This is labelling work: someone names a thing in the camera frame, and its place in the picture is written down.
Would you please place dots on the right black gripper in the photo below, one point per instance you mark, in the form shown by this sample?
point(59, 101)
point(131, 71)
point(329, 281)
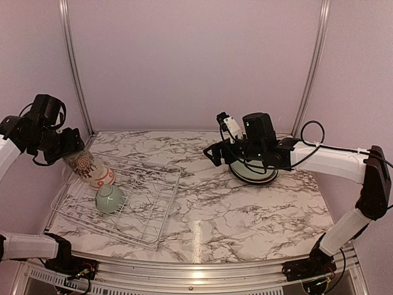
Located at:
point(216, 147)

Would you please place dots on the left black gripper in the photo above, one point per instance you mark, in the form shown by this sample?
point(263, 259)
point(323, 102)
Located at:
point(72, 143)

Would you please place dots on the patterned beige tall cup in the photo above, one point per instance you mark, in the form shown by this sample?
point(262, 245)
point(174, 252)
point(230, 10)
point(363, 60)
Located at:
point(84, 165)

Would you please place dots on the pale green plate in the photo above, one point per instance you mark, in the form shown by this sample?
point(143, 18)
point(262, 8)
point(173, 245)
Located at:
point(254, 174)

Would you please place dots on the large white plate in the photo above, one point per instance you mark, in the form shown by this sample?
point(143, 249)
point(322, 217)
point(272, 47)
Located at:
point(271, 175)

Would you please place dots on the black red plate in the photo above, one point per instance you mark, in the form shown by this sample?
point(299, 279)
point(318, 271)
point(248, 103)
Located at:
point(273, 177)

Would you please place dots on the small pale green cup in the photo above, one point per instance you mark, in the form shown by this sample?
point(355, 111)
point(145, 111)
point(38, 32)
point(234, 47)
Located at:
point(109, 199)

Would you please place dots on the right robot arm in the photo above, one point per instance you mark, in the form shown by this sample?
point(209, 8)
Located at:
point(256, 147)

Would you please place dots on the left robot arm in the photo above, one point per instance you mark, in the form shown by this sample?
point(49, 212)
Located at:
point(38, 128)

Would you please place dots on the white red small bowl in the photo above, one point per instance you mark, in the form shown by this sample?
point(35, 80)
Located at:
point(107, 178)

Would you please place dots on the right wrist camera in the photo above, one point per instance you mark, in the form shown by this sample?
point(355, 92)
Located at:
point(228, 124)

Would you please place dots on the white wire dish rack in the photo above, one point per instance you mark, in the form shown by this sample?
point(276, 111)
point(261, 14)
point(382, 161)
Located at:
point(148, 192)

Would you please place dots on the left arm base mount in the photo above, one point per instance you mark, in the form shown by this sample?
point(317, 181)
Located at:
point(72, 264)

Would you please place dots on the front aluminium rail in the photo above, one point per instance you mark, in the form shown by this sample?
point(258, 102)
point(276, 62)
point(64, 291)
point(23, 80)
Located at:
point(122, 276)

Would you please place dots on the left aluminium frame post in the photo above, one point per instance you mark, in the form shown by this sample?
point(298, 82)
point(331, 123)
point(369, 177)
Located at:
point(72, 60)

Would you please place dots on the aluminium frame post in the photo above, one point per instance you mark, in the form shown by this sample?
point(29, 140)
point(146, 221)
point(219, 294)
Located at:
point(314, 64)
point(72, 60)

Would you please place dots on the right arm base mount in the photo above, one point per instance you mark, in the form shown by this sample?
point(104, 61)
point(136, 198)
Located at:
point(317, 263)

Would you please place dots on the right aluminium frame post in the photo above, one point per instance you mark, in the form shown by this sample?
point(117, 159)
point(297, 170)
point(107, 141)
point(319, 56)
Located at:
point(314, 64)

